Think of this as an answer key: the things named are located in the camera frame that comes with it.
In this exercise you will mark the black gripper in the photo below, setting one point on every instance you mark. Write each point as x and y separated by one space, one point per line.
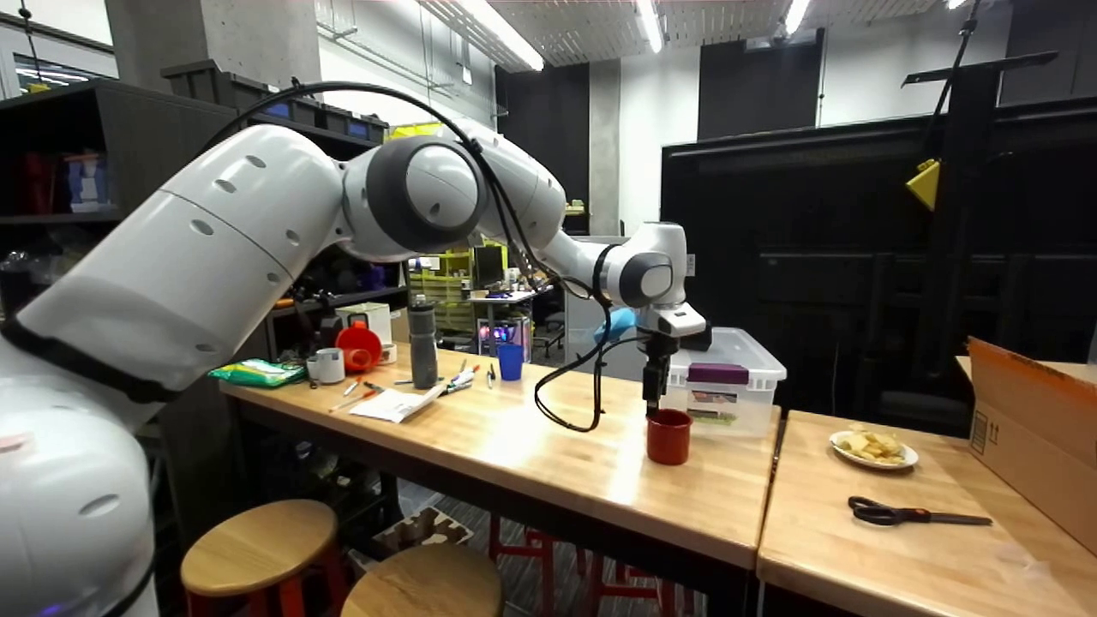
655 367

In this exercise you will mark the red cup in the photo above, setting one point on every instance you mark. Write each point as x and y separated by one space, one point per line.
668 437

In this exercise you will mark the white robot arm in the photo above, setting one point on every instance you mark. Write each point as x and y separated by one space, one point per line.
184 281

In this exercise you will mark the blue plastic cup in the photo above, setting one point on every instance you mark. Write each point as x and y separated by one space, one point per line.
513 361

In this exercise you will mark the clear plastic storage bin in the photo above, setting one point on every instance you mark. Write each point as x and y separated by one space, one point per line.
728 389

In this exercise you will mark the plate with food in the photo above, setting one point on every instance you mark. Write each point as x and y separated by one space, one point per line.
874 451

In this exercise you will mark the black scissors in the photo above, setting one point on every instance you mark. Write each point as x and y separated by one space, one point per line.
874 511

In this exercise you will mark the grey water bottle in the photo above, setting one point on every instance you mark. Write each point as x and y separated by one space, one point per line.
424 345

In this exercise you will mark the black partition screen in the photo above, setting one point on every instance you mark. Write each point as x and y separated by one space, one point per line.
819 252

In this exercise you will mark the white paper sheet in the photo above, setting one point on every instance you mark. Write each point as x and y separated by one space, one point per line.
399 405

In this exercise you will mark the yellow tag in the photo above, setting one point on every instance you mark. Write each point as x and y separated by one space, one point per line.
922 182

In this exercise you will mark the cardboard box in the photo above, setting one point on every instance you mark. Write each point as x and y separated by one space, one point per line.
1037 430

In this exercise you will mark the green packet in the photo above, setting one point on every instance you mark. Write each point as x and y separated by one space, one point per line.
257 372

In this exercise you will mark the wooden stool red legs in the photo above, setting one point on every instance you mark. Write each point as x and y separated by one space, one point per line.
260 558

